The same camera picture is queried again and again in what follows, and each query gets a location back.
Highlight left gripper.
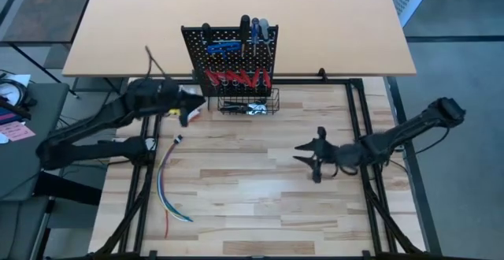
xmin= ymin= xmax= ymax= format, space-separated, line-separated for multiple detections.
xmin=159 ymin=91 xmax=207 ymax=128

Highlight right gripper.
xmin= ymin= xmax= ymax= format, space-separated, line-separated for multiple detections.
xmin=293 ymin=137 xmax=346 ymax=185

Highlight black pliers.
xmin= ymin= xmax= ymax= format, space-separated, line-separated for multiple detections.
xmin=220 ymin=104 xmax=253 ymax=114

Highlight ribbed black-handled screwdriver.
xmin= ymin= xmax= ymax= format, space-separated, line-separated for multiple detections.
xmin=201 ymin=21 xmax=216 ymax=58

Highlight large black-handled screwdriver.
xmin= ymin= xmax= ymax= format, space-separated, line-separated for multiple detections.
xmin=239 ymin=13 xmax=251 ymax=58

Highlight blue-handled screwdriver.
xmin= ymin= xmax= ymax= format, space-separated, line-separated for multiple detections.
xmin=250 ymin=17 xmax=261 ymax=56

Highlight grey-handled screwdriver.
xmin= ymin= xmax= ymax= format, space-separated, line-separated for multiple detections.
xmin=258 ymin=17 xmax=273 ymax=56

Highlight black metal peg board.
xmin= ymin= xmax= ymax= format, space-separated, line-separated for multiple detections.
xmin=180 ymin=24 xmax=280 ymax=98

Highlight white work glove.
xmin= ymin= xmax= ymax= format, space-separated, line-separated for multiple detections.
xmin=176 ymin=85 xmax=202 ymax=122

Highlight light wooden desk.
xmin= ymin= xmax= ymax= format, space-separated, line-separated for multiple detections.
xmin=61 ymin=0 xmax=417 ymax=78

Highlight white paper sheet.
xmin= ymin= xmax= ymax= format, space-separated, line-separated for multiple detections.
xmin=0 ymin=73 xmax=32 ymax=95

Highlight pink paper sheet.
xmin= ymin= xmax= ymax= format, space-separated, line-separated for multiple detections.
xmin=0 ymin=120 xmax=37 ymax=143

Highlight grey side table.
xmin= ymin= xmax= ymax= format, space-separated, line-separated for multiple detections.
xmin=0 ymin=81 xmax=71 ymax=202

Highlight black right camera cable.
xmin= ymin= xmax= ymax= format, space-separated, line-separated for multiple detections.
xmin=332 ymin=164 xmax=358 ymax=176

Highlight black camera cable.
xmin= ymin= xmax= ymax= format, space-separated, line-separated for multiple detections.
xmin=144 ymin=45 xmax=167 ymax=80
xmin=332 ymin=164 xmax=358 ymax=176

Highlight black wire basket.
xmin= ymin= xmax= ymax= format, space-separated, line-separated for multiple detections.
xmin=217 ymin=87 xmax=281 ymax=116

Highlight black left camera cable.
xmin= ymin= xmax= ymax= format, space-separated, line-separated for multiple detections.
xmin=144 ymin=45 xmax=167 ymax=80

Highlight black aluminium rig frame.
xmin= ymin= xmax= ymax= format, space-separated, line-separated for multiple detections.
xmin=88 ymin=76 xmax=444 ymax=260

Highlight coloured wire bundle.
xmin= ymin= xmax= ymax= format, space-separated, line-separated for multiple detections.
xmin=156 ymin=133 xmax=195 ymax=240

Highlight silver screwdriver holder rail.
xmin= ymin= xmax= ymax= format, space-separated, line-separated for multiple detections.
xmin=207 ymin=37 xmax=273 ymax=45

